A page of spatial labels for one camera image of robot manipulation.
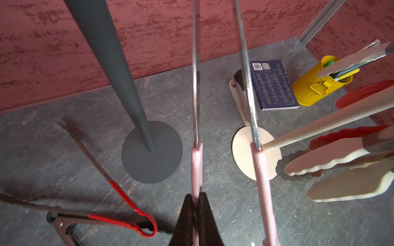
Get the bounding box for yellow metal pencil bucket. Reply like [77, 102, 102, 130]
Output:
[291, 55, 353, 107]

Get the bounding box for cream utensil rack stand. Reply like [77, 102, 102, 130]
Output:
[232, 84, 394, 180]

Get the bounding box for white black stapler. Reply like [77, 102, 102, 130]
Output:
[228, 70, 251, 126]

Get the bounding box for scalloped steel serving tongs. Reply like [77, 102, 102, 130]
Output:
[276, 126, 394, 203]

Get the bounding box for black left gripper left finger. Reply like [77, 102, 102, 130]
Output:
[169, 194, 194, 246]

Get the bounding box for black tipped steel tongs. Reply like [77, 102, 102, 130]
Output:
[46, 212, 153, 246]

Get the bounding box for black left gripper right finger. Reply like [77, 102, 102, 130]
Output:
[197, 192, 224, 246]

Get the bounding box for bundle of pencils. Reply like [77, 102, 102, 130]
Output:
[323, 38, 382, 82]

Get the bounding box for pink handled tweezers tongs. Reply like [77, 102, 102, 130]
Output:
[191, 1, 279, 246]

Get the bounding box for small red silicone tongs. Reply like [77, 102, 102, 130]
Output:
[303, 80, 394, 154]

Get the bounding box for purple book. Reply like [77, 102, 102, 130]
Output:
[249, 59, 300, 111]

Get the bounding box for dark grey utensil rack stand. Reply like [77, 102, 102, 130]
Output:
[65, 1, 183, 184]

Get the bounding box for long red handled steel tongs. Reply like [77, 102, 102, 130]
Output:
[1, 123, 158, 238]

